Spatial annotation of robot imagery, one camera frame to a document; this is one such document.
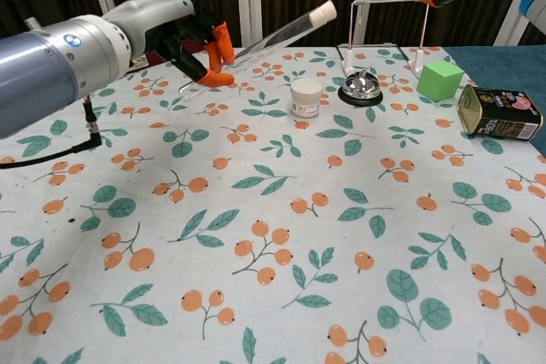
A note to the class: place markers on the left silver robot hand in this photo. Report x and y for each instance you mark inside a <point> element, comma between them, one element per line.
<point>153,14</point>

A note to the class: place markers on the floral printed tablecloth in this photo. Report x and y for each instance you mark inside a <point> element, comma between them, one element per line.
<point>273,210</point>

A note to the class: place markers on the white rubber stopper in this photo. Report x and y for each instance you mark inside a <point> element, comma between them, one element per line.
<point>326,12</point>

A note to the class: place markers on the clear glass test tube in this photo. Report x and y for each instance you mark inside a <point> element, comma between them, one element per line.
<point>290,31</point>

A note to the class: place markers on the small white jar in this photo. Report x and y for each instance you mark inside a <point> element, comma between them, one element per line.
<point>306,97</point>

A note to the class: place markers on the silver call bell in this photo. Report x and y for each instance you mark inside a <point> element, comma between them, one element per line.
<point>360,89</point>

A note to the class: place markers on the green cube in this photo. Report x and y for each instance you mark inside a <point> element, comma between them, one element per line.
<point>439,80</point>

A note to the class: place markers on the metal rod frame stand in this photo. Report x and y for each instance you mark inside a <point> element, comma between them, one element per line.
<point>384,0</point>

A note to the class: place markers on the black tin can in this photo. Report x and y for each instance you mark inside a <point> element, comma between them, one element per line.
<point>499,117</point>

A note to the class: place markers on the folding paper fan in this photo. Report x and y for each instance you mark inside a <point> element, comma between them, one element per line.
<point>147,60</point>

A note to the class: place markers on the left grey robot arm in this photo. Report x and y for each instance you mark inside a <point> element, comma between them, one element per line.
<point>38,74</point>

